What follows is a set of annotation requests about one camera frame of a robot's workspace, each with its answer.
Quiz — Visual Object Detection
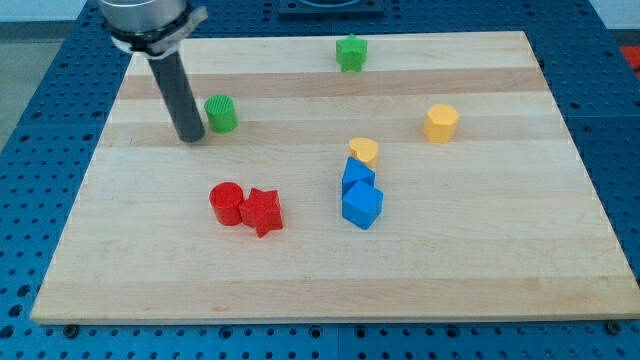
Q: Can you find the blue block rear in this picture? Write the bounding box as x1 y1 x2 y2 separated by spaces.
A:
341 157 376 195

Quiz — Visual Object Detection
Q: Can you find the wooden board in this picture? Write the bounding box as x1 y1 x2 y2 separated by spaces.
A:
31 31 639 325

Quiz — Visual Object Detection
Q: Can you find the blue cube block front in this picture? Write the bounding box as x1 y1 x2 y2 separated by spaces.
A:
342 181 384 230

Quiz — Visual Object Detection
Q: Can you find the green star block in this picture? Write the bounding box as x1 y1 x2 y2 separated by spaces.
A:
336 34 368 72

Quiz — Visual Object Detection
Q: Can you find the yellow heart block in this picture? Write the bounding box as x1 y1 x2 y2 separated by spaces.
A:
348 137 379 170

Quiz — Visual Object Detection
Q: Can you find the dark grey cylindrical pointer rod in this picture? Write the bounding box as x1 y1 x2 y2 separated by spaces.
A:
149 52 205 143

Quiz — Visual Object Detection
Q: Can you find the red star block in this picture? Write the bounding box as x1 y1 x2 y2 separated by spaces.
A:
238 188 284 238

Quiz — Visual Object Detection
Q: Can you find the yellow hexagon block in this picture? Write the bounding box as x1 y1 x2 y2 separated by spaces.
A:
423 104 459 143

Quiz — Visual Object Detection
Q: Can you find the green cylinder block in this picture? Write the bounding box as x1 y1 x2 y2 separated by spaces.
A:
204 94 238 133

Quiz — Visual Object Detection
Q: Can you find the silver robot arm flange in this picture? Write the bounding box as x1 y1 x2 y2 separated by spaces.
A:
97 0 208 59

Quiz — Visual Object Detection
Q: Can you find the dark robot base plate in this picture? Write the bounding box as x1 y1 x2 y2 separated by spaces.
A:
276 0 385 18

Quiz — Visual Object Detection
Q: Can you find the red cylinder block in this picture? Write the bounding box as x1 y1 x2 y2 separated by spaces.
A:
209 182 244 226

